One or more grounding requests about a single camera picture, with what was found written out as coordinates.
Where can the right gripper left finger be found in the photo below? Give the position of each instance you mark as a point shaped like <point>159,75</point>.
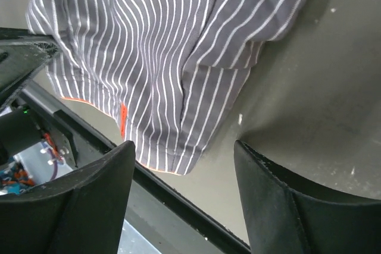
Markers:
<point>80,212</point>

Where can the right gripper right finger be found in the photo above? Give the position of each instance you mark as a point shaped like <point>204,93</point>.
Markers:
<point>285,212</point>

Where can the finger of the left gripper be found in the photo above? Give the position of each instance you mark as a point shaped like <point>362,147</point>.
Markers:
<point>23,55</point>

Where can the grey striped underwear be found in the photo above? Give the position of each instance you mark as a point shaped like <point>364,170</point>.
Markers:
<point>167,71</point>

